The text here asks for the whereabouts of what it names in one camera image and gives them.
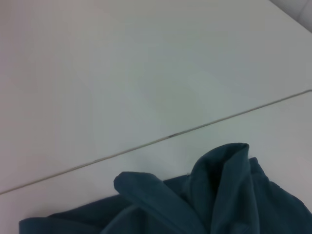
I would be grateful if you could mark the teal blue printed T-shirt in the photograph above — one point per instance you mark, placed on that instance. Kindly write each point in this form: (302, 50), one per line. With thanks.
(195, 200)

